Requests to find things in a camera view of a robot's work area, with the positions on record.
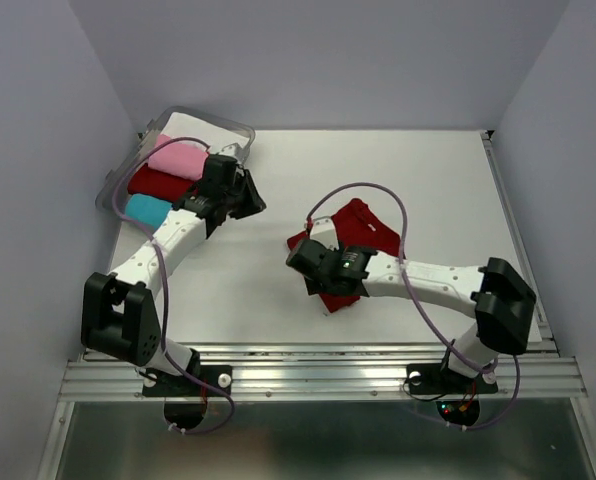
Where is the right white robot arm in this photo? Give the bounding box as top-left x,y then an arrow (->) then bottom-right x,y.
286,238 -> 536,390

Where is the clear plastic storage bin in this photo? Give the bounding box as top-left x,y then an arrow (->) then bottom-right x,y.
95,106 -> 255,214

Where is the rolled pink t shirt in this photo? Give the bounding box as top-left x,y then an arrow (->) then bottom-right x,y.
147,141 -> 209,181

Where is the rolled dark red t shirt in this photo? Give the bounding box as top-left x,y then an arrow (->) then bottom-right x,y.
127,165 -> 194,203

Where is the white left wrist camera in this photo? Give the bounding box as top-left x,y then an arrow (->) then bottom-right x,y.
219,143 -> 242,157

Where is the rolled white t shirt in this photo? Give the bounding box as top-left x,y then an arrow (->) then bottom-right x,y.
161,112 -> 255,153

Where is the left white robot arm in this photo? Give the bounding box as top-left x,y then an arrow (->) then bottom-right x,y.
81,154 -> 266,394

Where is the rolled cyan t shirt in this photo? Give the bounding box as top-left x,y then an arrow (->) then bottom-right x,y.
124,194 -> 172,231

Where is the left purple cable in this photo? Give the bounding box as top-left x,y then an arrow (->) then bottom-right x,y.
113,136 -> 237,435

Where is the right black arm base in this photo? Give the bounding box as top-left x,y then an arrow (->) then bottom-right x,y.
404,363 -> 498,397

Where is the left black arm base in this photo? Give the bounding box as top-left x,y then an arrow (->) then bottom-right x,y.
136,364 -> 233,398

